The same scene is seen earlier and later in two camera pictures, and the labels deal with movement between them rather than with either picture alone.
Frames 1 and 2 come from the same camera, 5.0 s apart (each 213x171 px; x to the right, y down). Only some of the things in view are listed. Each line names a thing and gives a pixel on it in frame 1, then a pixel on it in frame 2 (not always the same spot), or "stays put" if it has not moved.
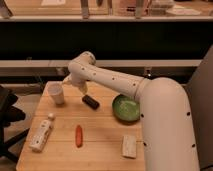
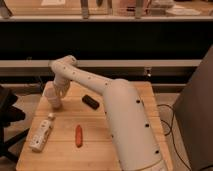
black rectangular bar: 92,103 stays put
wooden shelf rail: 65,63 stays put
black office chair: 9,114 stays put
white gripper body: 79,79 → 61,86
